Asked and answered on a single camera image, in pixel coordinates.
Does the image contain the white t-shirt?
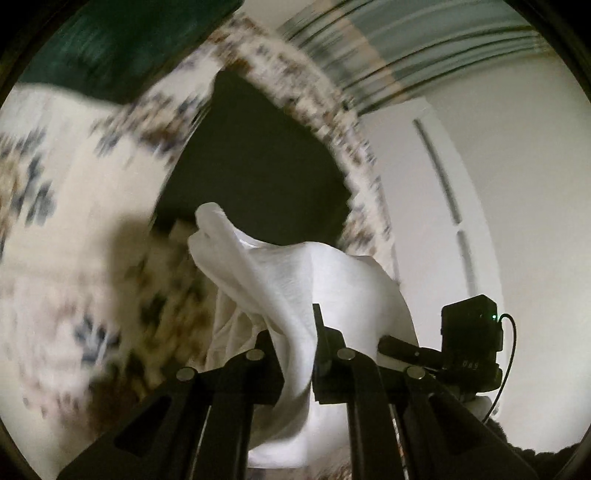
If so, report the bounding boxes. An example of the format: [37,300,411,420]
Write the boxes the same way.
[188,203,418,469]

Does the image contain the floral bed blanket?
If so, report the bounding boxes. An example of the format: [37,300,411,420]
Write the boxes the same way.
[1,13,394,479]

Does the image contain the green striped right curtain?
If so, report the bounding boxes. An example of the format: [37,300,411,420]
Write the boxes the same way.
[279,0,552,114]

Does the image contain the black cable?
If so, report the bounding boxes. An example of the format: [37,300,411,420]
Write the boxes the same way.
[482,312,518,423]

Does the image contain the black folded clothes stack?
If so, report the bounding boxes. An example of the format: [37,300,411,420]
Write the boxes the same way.
[152,70,351,246]

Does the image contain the dark green folded quilt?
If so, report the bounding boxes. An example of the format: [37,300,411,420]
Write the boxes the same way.
[19,0,242,105]

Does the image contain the white bed headboard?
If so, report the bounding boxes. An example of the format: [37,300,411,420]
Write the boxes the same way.
[361,98,504,349]

